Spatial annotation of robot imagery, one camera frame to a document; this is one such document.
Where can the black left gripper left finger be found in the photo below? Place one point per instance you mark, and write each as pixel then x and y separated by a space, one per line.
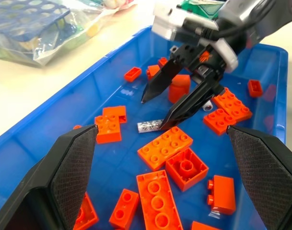
pixel 64 172

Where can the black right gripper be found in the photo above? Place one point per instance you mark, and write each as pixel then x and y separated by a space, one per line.
pixel 196 57

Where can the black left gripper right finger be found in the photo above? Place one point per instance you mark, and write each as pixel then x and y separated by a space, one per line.
pixel 265 167

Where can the blue plastic bin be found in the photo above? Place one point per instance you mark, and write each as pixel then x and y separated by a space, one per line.
pixel 64 107

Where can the green plastic bin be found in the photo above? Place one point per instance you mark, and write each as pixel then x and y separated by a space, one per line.
pixel 201 7

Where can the orange rounded cylinder block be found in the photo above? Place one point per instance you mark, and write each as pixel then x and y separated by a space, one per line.
pixel 179 89

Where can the small orange brick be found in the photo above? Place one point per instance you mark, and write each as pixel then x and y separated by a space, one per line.
pixel 162 61
pixel 132 73
pixel 152 71
pixel 254 88
pixel 77 127
pixel 202 226

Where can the orange four-stud brick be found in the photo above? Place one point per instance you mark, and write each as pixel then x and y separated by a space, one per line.
pixel 87 214
pixel 186 169
pixel 115 111
pixel 218 121
pixel 223 194
pixel 108 130

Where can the orange eight-stud brick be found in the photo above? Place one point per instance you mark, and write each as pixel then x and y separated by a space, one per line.
pixel 165 148
pixel 159 201
pixel 235 105

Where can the orange two-stud brick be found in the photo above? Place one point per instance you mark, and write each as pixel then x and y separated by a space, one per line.
pixel 124 208

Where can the clear plastic bag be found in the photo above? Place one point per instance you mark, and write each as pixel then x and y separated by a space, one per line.
pixel 71 36

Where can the blue mesh basket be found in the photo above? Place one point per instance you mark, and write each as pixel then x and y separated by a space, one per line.
pixel 28 16

